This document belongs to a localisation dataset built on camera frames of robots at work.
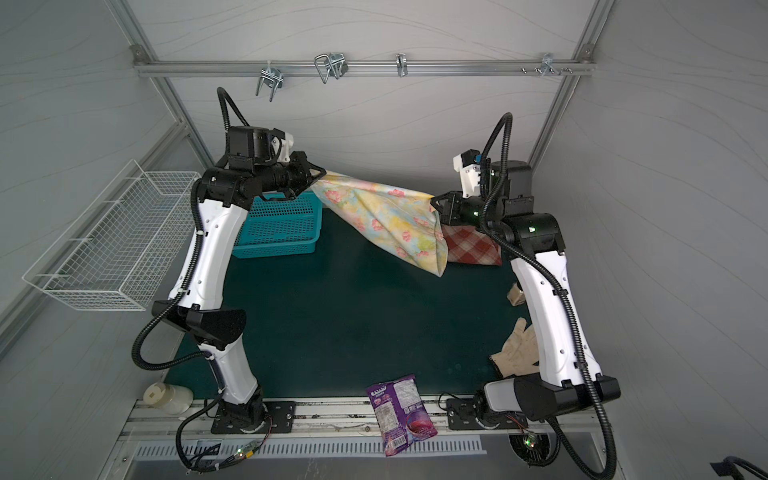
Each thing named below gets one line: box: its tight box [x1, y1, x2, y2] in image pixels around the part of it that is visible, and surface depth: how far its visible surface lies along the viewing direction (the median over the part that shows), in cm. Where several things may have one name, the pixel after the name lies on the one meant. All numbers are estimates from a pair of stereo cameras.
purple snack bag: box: [367, 374, 438, 457], surface depth 74 cm
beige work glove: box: [490, 318, 540, 378], surface depth 85 cm
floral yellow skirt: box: [311, 169, 448, 277], surface depth 82 cm
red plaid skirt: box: [442, 224, 503, 266], surface depth 107 cm
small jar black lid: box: [506, 281, 526, 306], surface depth 92 cm
